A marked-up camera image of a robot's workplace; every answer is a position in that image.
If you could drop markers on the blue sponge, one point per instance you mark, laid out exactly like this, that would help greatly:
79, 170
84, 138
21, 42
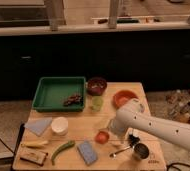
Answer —
87, 152

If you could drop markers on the steel measuring cup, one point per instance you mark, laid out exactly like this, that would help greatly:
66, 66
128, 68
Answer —
140, 151

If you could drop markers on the red apple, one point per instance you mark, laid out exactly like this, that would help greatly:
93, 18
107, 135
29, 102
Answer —
102, 137

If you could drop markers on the light blue cloth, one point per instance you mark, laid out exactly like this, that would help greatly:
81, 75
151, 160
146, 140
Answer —
39, 126

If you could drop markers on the green plastic cup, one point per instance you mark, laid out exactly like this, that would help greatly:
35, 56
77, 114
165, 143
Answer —
97, 102

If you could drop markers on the green plastic tray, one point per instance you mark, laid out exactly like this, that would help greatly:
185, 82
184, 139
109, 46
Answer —
52, 92

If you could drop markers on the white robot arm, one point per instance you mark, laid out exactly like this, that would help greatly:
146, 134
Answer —
131, 115

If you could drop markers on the green chili pepper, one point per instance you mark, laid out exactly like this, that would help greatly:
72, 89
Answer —
62, 148

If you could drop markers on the brown wooden block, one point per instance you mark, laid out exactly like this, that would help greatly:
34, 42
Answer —
33, 156

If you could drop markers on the yellow banana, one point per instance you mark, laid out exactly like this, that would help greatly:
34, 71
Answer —
34, 144

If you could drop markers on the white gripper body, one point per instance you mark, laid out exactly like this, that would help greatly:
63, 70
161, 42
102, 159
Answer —
117, 127

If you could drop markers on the brown grape bunch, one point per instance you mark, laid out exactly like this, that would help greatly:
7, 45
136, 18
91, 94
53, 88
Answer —
73, 99

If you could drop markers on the orange bowl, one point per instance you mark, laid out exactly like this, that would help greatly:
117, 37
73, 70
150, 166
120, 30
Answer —
122, 96

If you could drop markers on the metal spoon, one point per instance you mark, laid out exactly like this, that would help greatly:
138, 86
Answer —
114, 154

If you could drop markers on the dark red bowl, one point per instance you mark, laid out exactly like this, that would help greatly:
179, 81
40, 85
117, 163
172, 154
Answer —
96, 86

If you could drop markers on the white plastic cup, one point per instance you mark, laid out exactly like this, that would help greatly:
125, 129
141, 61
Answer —
60, 125

